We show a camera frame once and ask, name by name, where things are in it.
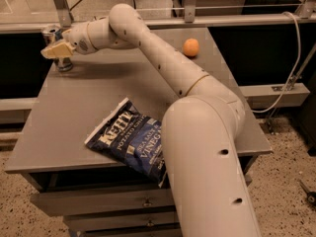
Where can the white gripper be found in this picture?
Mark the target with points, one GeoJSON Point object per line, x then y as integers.
{"type": "Point", "coordinates": [78, 39]}

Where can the orange fruit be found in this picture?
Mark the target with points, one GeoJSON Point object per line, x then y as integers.
{"type": "Point", "coordinates": [191, 47]}

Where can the black caster wheel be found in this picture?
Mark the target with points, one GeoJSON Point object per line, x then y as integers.
{"type": "Point", "coordinates": [311, 196]}

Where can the blue kettle chips bag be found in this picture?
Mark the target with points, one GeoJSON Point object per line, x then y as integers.
{"type": "Point", "coordinates": [132, 138]}

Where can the grey low shelf beam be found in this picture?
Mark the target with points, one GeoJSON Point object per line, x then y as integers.
{"type": "Point", "coordinates": [15, 110]}

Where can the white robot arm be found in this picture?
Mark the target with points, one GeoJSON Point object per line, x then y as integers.
{"type": "Point", "coordinates": [198, 130]}

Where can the bottom grey drawer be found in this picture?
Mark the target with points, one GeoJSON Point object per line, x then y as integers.
{"type": "Point", "coordinates": [158, 232]}

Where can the top grey drawer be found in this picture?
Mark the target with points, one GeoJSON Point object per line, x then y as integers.
{"type": "Point", "coordinates": [105, 198]}

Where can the metal railing frame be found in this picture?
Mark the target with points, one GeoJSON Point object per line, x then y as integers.
{"type": "Point", "coordinates": [23, 14]}

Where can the middle grey drawer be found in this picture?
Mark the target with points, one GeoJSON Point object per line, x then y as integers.
{"type": "Point", "coordinates": [92, 223]}

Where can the grey drawer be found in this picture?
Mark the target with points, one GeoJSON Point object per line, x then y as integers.
{"type": "Point", "coordinates": [158, 232]}
{"type": "Point", "coordinates": [105, 198]}
{"type": "Point", "coordinates": [92, 223]}

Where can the silver blue redbull can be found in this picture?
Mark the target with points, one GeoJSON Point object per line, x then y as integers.
{"type": "Point", "coordinates": [56, 48]}

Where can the grey drawer cabinet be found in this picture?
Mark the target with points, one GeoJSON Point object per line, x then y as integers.
{"type": "Point", "coordinates": [51, 153]}

